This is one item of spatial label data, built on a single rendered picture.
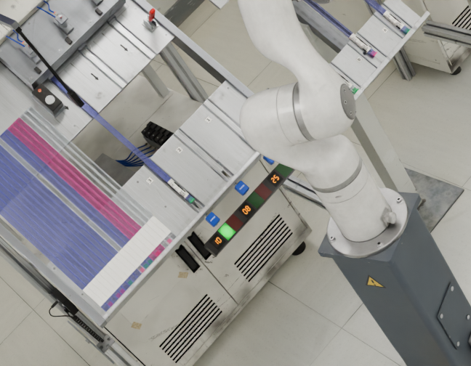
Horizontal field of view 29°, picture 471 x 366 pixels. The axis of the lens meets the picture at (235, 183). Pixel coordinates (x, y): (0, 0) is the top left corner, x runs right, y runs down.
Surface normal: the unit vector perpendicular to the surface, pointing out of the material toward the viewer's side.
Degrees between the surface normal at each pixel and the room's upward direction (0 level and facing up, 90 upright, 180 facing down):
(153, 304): 90
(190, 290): 90
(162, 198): 42
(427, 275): 90
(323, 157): 32
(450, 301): 90
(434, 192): 0
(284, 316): 0
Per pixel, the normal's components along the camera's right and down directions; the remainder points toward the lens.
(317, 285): -0.46, -0.62
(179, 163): 0.05, -0.25
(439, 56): -0.66, 0.72
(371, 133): 0.62, 0.29
